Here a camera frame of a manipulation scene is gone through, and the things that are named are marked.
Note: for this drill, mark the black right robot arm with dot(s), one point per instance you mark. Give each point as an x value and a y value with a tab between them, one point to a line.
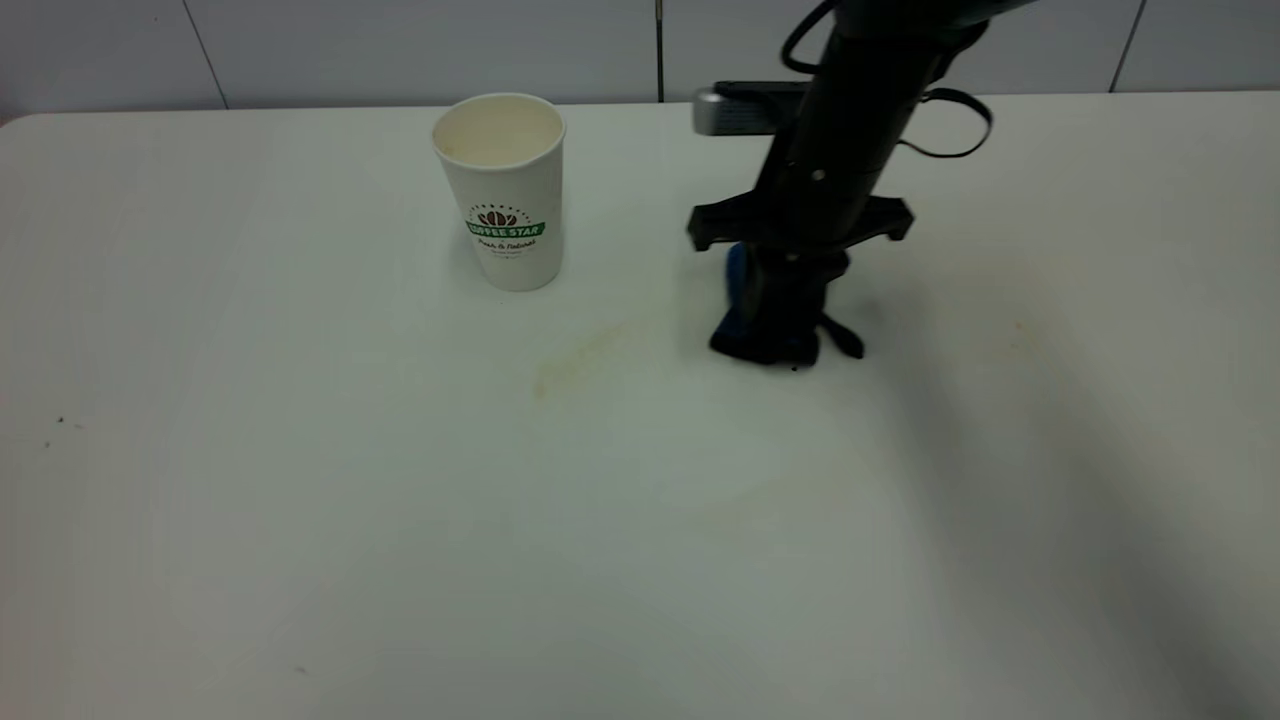
910	15

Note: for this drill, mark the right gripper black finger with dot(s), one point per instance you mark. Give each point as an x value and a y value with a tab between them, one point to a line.
770	295
815	290

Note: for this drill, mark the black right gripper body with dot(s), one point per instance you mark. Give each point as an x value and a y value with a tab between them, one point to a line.
830	170

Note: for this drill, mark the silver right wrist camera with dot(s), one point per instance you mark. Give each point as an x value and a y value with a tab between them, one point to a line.
735	112

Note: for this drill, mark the blue cloth with black trim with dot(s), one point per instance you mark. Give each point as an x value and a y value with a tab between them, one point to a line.
738	345

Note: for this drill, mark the white paper coffee cup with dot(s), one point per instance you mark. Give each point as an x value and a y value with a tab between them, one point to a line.
510	200

